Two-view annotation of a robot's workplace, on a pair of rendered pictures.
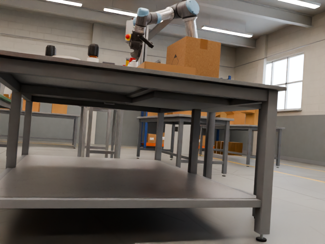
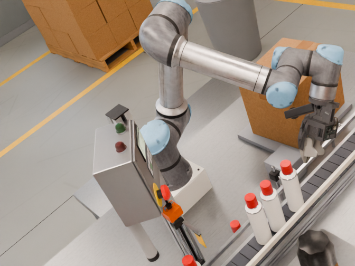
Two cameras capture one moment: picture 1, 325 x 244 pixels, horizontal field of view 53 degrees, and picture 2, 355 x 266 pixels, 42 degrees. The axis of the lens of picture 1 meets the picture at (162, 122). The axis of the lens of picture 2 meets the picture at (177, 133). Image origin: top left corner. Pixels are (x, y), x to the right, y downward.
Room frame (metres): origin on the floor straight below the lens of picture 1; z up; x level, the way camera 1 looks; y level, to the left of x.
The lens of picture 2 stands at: (2.76, 1.17, 2.09)
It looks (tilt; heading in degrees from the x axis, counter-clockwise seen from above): 37 degrees down; 261
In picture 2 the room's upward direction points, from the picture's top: 24 degrees counter-clockwise
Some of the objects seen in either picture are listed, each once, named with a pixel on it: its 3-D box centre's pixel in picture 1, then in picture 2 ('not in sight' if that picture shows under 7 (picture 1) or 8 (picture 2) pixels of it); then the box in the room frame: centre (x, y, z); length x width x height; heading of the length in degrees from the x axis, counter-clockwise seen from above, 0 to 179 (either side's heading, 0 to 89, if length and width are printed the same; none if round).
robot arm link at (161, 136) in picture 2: not in sight; (158, 142); (2.64, -0.14, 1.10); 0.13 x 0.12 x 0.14; 45
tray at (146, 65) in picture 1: (161, 73); not in sight; (1.70, 0.02, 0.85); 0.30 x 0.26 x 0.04; 18
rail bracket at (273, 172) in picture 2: not in sight; (282, 186); (2.36, 0.16, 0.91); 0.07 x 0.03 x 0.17; 108
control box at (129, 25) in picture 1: (136, 32); (129, 171); (2.77, 0.28, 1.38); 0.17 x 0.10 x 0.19; 73
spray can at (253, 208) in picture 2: not in sight; (257, 218); (2.51, 0.28, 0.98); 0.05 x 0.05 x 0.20
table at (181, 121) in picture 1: (175, 141); not in sight; (5.26, -0.23, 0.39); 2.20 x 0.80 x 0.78; 18
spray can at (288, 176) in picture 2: (134, 69); (291, 186); (2.36, 0.23, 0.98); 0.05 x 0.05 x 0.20
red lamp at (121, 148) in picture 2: not in sight; (120, 146); (2.76, 0.32, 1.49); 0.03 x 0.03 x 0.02
